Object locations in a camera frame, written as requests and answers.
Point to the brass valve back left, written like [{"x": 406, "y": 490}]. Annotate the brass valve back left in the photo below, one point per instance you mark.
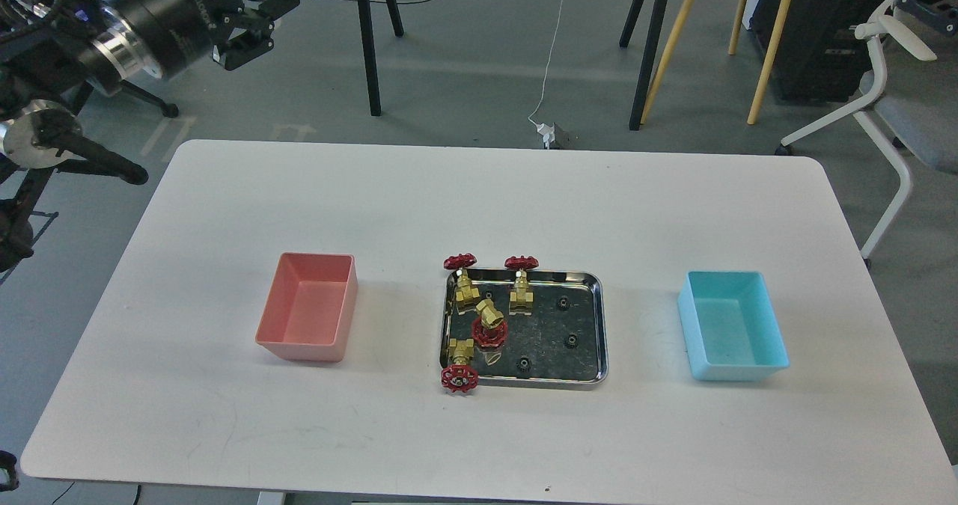
[{"x": 465, "y": 295}]

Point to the white grey office chair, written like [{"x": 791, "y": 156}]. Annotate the white grey office chair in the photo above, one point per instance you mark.
[{"x": 908, "y": 98}]

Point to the black cabinet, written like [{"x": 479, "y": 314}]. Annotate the black cabinet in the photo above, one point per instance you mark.
[{"x": 818, "y": 58}]

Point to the brass valve red handle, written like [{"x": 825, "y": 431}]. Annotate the brass valve red handle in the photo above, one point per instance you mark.
[{"x": 489, "y": 330}]

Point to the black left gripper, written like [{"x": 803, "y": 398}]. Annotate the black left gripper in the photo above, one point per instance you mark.
[{"x": 200, "y": 27}]

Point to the pink plastic box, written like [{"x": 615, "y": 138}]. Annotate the pink plastic box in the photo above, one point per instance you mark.
[{"x": 309, "y": 307}]

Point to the brass valve front left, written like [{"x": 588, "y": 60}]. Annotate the brass valve front left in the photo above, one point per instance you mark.
[{"x": 459, "y": 376}]

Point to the small black gear bottom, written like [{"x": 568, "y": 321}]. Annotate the small black gear bottom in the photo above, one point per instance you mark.
[{"x": 523, "y": 364}]

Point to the stainless steel tray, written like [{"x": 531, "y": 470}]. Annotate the stainless steel tray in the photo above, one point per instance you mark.
[{"x": 540, "y": 336}]

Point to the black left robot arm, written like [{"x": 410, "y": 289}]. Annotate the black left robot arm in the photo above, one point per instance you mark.
[{"x": 51, "y": 47}]

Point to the light blue plastic box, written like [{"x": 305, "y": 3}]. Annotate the light blue plastic box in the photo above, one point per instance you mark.
[{"x": 730, "y": 328}]

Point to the brass valve back right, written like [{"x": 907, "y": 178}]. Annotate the brass valve back right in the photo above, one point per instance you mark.
[{"x": 521, "y": 296}]

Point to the black stand legs right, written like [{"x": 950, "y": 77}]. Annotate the black stand legs right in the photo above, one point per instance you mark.
[{"x": 651, "y": 45}]

